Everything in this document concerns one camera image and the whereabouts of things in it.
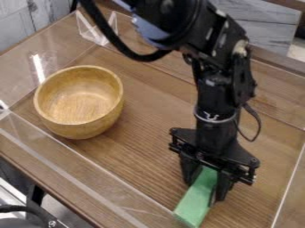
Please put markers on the black table leg bracket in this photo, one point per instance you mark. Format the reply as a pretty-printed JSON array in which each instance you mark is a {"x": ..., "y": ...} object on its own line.
[{"x": 45, "y": 218}]

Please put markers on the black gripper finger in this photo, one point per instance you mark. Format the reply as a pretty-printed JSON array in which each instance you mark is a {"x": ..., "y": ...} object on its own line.
[
  {"x": 190, "y": 169},
  {"x": 224, "y": 185}
]

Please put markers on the brown wooden bowl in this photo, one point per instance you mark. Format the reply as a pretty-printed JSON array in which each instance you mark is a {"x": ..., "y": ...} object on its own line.
[{"x": 79, "y": 101}]

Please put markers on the green rectangular block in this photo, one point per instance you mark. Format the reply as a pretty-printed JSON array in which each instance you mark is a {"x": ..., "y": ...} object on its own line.
[{"x": 196, "y": 202}]

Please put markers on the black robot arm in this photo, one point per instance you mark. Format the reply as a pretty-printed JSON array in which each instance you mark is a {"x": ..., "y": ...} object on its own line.
[{"x": 190, "y": 26}]

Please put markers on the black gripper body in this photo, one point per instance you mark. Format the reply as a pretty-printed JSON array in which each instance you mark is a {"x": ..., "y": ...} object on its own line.
[{"x": 212, "y": 145}]

